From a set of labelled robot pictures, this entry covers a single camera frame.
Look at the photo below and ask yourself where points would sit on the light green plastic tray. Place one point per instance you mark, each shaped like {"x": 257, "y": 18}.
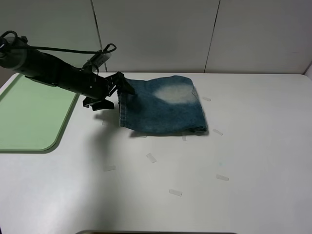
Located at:
{"x": 33, "y": 116}

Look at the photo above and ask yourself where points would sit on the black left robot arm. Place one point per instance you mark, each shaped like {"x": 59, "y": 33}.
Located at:
{"x": 37, "y": 64}

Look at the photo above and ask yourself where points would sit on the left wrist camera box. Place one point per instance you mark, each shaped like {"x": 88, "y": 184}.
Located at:
{"x": 95, "y": 62}

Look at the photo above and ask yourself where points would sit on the children's blue denim shorts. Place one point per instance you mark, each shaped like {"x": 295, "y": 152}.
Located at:
{"x": 162, "y": 106}

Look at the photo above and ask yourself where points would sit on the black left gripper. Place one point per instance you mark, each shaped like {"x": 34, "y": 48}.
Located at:
{"x": 96, "y": 88}

